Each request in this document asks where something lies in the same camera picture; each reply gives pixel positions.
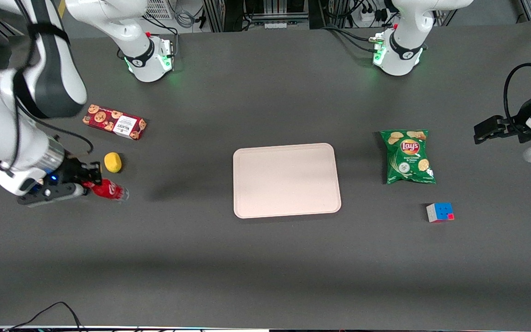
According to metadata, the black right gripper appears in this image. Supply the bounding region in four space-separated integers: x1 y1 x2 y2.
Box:
17 158 103 207

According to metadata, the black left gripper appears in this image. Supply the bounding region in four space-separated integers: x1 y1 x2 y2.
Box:
474 98 531 145

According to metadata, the red soda can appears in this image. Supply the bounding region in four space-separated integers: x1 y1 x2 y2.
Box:
83 178 129 202

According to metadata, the white rectangular tray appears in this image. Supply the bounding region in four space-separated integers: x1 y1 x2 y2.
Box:
233 143 342 219

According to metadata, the yellow plastic lemon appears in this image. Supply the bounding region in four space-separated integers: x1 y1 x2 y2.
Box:
104 152 123 173

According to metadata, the red Walkers cookie box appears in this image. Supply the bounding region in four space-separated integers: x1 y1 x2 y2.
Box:
83 104 148 141

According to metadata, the green Lays chips bag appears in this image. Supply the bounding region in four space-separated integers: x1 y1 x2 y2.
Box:
380 130 437 185

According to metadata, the colourful puzzle cube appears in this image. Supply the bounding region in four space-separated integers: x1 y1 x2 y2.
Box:
426 202 455 223

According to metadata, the white power strip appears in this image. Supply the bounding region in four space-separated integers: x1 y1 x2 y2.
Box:
355 6 387 24

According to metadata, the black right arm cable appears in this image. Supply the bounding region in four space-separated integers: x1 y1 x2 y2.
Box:
26 115 94 155

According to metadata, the thin black table-edge cable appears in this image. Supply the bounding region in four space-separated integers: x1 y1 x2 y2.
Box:
3 302 84 332

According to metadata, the black left base cable bundle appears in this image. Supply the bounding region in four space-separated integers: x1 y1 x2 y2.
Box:
321 25 384 54

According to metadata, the grey coiled cable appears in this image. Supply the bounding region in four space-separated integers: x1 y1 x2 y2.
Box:
175 8 198 29

